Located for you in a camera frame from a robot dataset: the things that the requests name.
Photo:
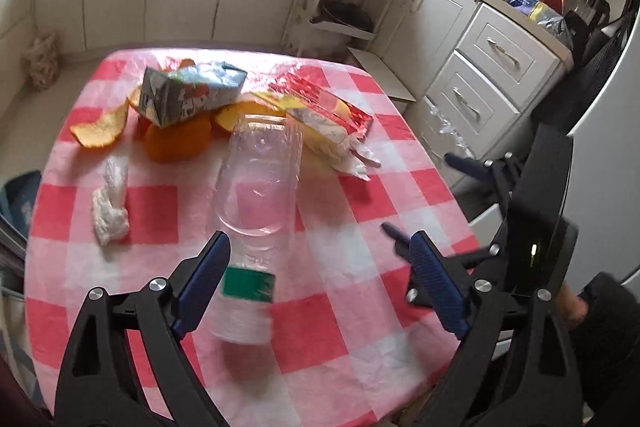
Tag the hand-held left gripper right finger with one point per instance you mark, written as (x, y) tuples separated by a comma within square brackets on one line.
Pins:
[(440, 282)]

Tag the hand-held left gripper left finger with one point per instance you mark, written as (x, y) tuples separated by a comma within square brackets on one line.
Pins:
[(202, 277)]

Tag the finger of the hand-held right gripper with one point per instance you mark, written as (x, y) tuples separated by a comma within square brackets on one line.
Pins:
[(465, 164), (396, 234)]

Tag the clear plastic bottle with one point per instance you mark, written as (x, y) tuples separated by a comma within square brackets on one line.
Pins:
[(255, 187)]

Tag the white tissue wad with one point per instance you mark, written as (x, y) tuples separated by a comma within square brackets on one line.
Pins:
[(107, 212)]

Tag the yellow white wrapper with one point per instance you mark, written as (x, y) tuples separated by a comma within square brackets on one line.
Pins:
[(325, 138)]

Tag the large orange peel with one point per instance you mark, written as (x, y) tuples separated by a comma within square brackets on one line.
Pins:
[(177, 142)]

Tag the red foil wrapper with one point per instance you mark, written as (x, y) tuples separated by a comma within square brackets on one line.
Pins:
[(325, 99)]

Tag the curved orange peel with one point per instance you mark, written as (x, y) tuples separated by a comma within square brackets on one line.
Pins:
[(100, 129)]

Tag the grey juice carton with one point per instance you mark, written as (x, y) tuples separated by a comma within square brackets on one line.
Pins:
[(192, 89)]

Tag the small orange peel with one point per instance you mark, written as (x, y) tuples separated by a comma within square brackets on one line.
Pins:
[(186, 63)]

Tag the person's right forearm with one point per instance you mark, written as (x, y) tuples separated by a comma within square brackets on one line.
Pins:
[(607, 307)]

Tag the plastic bag on drawer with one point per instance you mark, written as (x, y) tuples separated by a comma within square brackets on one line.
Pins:
[(445, 127)]

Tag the red checkered tablecloth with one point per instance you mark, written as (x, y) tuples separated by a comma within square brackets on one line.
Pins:
[(350, 257)]

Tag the white refrigerator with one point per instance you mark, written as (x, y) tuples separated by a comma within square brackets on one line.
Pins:
[(605, 187)]

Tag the white drawer unit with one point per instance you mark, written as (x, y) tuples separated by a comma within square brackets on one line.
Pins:
[(500, 57)]

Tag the white wooden stool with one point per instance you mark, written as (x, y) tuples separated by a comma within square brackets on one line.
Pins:
[(380, 72)]

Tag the silver blue foil bag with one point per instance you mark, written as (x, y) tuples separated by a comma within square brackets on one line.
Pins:
[(552, 27)]

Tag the black wok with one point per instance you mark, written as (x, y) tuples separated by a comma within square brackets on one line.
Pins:
[(345, 12)]

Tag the dark blue plastic item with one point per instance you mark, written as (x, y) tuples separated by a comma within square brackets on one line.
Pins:
[(20, 204)]

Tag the floral basket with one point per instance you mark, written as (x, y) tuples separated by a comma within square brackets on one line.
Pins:
[(42, 59)]

